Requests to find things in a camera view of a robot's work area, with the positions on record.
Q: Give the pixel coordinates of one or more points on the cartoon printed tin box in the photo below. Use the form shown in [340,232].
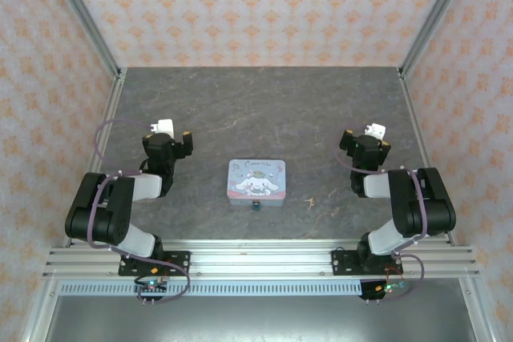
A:
[256,182]

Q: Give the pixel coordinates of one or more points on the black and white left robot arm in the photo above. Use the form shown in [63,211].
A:
[100,214]

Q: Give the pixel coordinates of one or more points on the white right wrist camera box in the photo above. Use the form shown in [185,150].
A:
[376,130]

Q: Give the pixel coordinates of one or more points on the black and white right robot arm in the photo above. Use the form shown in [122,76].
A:
[421,206]

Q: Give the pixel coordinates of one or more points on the small padlock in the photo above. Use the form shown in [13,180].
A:
[256,206]

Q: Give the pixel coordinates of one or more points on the aluminium table side rail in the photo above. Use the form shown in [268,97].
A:
[107,117]
[414,117]

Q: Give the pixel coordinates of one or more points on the long aluminium extrusion rail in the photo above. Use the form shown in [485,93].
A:
[260,262]

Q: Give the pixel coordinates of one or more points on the aluminium frame post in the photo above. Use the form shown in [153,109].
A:
[80,13]
[437,13]

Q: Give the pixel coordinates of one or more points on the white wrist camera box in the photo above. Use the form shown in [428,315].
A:
[376,130]
[166,126]

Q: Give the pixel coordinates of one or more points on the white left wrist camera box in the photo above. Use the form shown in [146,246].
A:
[166,126]

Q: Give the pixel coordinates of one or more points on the grey metal sheet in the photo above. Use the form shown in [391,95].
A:
[260,318]

